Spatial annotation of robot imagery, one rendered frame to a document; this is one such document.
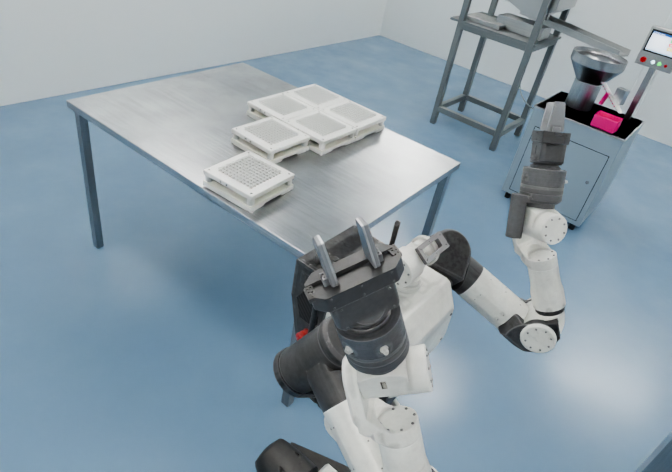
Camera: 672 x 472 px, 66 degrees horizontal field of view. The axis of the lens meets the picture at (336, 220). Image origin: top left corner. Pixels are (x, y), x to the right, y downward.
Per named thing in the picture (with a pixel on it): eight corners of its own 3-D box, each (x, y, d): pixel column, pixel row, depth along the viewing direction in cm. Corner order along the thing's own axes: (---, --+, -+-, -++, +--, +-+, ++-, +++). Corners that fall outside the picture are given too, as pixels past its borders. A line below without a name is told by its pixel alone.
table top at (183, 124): (66, 107, 237) (65, 100, 235) (242, 67, 314) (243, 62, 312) (312, 268, 172) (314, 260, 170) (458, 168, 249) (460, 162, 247)
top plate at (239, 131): (231, 132, 224) (231, 128, 223) (271, 119, 241) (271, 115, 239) (270, 155, 213) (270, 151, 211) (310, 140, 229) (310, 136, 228)
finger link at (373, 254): (353, 215, 60) (364, 255, 63) (363, 229, 57) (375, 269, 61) (365, 210, 60) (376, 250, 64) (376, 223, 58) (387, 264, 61)
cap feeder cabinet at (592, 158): (497, 196, 402) (533, 105, 359) (525, 174, 441) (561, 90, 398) (575, 235, 373) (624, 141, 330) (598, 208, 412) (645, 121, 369)
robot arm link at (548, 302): (560, 274, 110) (572, 350, 116) (559, 253, 119) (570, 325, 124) (509, 278, 114) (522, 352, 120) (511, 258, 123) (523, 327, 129)
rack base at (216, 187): (202, 185, 196) (202, 180, 194) (247, 164, 213) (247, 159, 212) (250, 213, 186) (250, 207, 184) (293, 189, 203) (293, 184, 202)
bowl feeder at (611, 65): (545, 102, 369) (566, 50, 348) (562, 92, 393) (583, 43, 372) (613, 128, 346) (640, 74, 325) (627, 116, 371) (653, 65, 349)
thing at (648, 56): (607, 115, 366) (651, 25, 330) (611, 112, 373) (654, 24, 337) (640, 128, 355) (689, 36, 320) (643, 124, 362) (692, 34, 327)
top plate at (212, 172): (202, 174, 193) (202, 169, 192) (248, 154, 210) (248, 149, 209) (251, 201, 183) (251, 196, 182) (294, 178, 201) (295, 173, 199)
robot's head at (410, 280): (376, 284, 102) (386, 249, 97) (404, 262, 109) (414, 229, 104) (404, 302, 99) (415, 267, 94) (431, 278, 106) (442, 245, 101)
